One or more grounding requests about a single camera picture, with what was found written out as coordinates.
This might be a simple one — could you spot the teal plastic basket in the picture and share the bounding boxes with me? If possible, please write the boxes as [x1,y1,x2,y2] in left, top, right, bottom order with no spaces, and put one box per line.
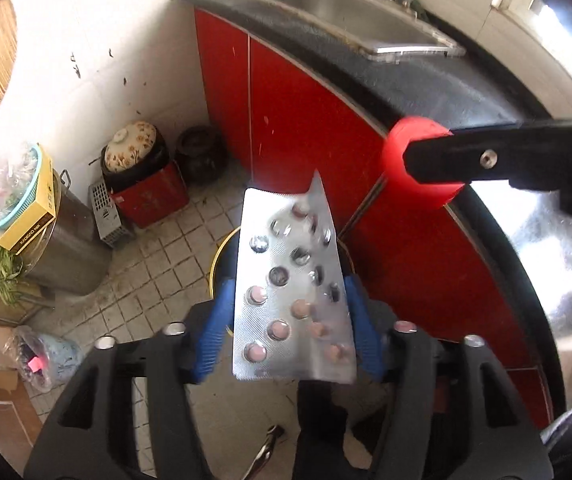
[0,142,46,233]

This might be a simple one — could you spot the dark brown jar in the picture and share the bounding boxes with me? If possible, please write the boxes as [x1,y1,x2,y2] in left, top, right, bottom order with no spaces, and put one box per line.
[175,126,227,186]

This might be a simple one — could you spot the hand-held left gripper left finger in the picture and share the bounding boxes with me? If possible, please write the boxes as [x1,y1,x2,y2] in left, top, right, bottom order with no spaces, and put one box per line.
[23,277,239,480]

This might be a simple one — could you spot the floral lidded ceramic pot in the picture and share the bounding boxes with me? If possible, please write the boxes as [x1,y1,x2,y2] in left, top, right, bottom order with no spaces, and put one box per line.
[102,120,169,191]

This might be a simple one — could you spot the stainless steel sink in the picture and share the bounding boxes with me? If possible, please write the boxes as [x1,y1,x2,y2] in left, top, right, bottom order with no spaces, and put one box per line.
[221,0,467,63]

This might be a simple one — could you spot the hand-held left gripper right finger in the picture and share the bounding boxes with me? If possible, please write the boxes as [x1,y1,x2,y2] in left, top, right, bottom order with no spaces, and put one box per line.
[341,275,554,480]

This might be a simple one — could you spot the red cabinet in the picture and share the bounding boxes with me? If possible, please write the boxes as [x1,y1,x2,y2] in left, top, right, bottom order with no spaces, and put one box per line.
[193,7,554,431]

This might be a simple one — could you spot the plastic bag with blue cloth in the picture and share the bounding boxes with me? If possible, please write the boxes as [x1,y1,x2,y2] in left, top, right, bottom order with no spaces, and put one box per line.
[0,325,84,393]

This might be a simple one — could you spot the chrome metal rod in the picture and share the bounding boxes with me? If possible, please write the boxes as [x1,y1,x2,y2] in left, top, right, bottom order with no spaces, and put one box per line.
[243,425,287,480]

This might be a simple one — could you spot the red plastic cap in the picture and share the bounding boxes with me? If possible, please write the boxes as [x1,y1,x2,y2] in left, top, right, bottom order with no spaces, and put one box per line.
[381,116,464,211]

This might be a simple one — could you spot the yellow cardboard box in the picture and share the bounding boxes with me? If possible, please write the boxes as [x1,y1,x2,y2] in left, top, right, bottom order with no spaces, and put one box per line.
[0,142,57,253]

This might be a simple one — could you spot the silver pill blister pack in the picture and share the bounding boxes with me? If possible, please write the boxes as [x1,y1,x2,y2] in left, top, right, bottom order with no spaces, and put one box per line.
[231,170,359,385]

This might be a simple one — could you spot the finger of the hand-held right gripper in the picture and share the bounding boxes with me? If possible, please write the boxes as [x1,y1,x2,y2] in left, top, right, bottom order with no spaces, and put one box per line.
[402,119,572,218]

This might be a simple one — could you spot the large steel pot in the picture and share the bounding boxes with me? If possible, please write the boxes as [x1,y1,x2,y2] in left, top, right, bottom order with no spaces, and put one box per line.
[23,170,114,296]

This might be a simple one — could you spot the green cloth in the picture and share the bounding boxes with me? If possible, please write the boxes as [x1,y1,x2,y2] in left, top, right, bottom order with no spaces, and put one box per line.
[396,0,434,23]

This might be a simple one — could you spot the red box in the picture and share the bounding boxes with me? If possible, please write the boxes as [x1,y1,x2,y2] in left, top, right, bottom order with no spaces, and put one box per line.
[108,160,191,228]

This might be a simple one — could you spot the green onions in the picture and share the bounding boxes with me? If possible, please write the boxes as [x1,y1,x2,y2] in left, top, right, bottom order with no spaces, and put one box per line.
[0,232,29,306]

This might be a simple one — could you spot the grey slotted metal box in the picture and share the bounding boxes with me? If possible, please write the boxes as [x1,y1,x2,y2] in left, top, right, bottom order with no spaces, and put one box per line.
[88,180,134,250]

